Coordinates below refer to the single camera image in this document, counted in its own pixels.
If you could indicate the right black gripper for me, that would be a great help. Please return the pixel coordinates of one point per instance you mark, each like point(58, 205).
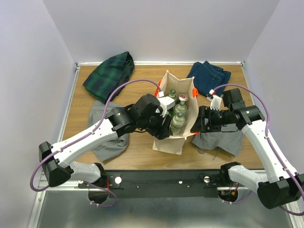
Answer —
point(205, 112)

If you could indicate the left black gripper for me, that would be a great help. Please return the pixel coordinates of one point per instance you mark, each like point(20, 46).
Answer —
point(160, 132)

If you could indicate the beige canvas tote bag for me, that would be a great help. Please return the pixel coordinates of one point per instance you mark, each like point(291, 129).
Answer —
point(174, 144)

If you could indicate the clear bottle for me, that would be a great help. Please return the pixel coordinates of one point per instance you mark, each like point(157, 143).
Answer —
point(177, 124)
point(172, 94)
point(180, 107)

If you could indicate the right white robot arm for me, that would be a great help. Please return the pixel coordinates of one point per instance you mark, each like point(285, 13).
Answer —
point(281, 184)

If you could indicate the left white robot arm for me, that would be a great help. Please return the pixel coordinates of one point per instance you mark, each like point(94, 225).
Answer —
point(59, 160)

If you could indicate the red soda can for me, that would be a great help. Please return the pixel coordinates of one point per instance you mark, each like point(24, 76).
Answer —
point(182, 97)

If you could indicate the clear bottle back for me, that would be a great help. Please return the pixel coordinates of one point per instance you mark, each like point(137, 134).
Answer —
point(172, 94)

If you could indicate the right grey shorts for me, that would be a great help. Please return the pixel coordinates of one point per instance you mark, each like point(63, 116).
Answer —
point(230, 142)

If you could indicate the left grey cloth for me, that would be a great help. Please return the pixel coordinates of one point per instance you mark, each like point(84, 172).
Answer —
point(110, 149)

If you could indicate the blue denim jeans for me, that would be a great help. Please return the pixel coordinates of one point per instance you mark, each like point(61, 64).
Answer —
point(207, 76)

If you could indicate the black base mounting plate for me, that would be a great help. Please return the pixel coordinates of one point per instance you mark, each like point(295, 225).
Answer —
point(128, 184)

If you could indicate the green plaid cloth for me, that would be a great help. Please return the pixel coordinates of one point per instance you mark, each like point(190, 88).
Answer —
point(110, 74)

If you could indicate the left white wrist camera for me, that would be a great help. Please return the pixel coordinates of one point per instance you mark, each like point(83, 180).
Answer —
point(166, 103)

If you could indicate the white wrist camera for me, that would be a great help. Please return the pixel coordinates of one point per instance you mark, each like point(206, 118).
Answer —
point(215, 101)
point(166, 103)

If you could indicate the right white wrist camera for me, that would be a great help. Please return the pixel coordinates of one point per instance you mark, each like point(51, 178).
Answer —
point(215, 101)

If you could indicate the aluminium frame rail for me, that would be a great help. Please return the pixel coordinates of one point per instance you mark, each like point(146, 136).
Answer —
point(40, 196)

